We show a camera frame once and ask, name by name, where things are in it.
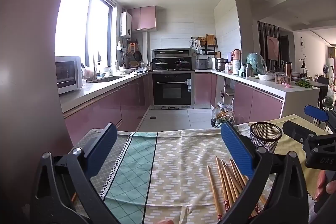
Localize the bag of green vegetables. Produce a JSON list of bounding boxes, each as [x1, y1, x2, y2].
[[216, 109, 235, 128]]

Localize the pink base cabinets with sink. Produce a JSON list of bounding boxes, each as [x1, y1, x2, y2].
[[60, 74, 151, 146]]

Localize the wall rack with cutting boards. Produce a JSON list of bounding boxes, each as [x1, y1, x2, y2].
[[191, 34, 218, 55]]

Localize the white countertop oven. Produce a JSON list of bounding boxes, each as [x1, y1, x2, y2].
[[55, 56, 83, 95]]

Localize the kitchen faucet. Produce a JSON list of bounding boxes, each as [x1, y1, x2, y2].
[[92, 55, 101, 81]]

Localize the yellow cloth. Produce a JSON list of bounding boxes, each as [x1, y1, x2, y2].
[[235, 114, 331, 202]]

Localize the clear plastic jar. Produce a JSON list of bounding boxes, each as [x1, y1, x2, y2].
[[274, 73, 290, 84]]

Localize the framed wall picture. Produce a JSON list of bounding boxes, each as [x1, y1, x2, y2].
[[267, 36, 279, 60]]

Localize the pink wall cabinet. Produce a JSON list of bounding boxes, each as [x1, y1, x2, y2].
[[129, 6, 157, 31]]

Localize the pink peninsula base cabinets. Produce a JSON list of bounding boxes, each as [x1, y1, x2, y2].
[[195, 72, 284, 127]]

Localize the black built-in oven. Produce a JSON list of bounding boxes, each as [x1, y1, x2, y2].
[[152, 72, 193, 109]]

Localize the person's right hand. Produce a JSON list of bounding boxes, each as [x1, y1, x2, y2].
[[315, 170, 336, 201]]

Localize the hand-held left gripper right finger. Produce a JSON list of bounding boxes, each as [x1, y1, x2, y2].
[[220, 121, 310, 224]]

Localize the pile of wooden chopsticks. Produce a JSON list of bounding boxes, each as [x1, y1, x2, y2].
[[206, 156, 268, 222]]

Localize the patterned beige teal tablecloth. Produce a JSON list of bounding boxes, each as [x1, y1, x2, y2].
[[71, 123, 265, 224]]

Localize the oil bottle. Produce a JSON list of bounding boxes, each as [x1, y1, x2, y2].
[[211, 105, 221, 128]]

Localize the bunch of green herbs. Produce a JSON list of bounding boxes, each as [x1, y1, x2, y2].
[[295, 80, 313, 89]]

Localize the steel stock pot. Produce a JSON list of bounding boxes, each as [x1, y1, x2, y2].
[[215, 58, 228, 71]]

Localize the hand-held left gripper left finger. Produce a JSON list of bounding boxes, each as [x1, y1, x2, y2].
[[31, 123, 118, 224]]

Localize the black dining chair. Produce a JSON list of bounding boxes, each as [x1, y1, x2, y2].
[[316, 76, 330, 109]]

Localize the black pot with lid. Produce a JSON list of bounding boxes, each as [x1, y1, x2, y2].
[[174, 59, 190, 69]]

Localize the black wok with lid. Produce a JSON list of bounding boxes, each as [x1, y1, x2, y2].
[[153, 59, 169, 70]]

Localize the black mesh utensil holder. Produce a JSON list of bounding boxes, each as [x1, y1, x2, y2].
[[249, 122, 283, 154]]

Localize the kitchen window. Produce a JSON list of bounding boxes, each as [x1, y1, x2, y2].
[[55, 0, 116, 67]]

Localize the white bowl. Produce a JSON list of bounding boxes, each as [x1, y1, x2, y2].
[[258, 73, 275, 82]]

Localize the range hood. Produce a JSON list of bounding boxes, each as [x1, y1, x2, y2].
[[151, 48, 195, 59]]

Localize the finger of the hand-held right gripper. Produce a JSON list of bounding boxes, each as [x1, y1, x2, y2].
[[304, 105, 336, 133], [282, 120, 319, 146]]

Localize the white water heater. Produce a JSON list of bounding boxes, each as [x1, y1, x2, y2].
[[120, 12, 132, 38]]

